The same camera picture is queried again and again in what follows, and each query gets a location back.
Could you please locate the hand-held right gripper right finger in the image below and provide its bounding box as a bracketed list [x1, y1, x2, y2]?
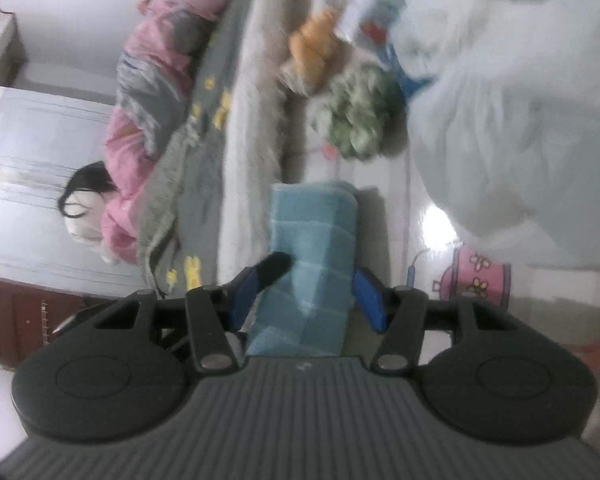
[354, 267, 518, 375]

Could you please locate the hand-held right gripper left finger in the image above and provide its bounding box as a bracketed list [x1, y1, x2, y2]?
[94, 252, 295, 373]

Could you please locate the blue checked towel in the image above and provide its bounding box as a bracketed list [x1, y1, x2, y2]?
[245, 180, 359, 358]

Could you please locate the grey star-print bed sheet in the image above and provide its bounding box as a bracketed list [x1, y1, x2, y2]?
[137, 0, 261, 296]

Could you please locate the white fuzzy blanket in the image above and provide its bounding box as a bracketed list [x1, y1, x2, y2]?
[217, 0, 361, 281]

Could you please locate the black-haired doll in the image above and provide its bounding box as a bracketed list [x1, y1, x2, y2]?
[57, 160, 123, 266]

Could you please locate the green plush toy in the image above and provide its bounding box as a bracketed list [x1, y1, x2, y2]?
[310, 62, 406, 161]

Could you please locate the pink patterned quilt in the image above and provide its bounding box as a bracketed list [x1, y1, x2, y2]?
[102, 0, 253, 266]

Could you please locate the blue plastic item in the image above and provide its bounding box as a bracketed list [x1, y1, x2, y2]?
[377, 42, 433, 103]

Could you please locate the brown wooden door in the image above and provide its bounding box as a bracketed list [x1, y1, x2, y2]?
[0, 275, 111, 371]

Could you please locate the large white plastic bag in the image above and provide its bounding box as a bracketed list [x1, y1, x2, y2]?
[390, 0, 600, 268]

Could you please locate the white wardrobe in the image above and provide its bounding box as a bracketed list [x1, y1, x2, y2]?
[0, 85, 146, 286]

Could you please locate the orange plush toy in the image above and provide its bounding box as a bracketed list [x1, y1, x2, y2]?
[280, 7, 351, 96]

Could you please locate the white blue printed packet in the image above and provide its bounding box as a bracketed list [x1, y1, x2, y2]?
[337, 0, 406, 51]

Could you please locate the white cabinet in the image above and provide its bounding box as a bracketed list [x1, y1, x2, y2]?
[0, 10, 28, 91]

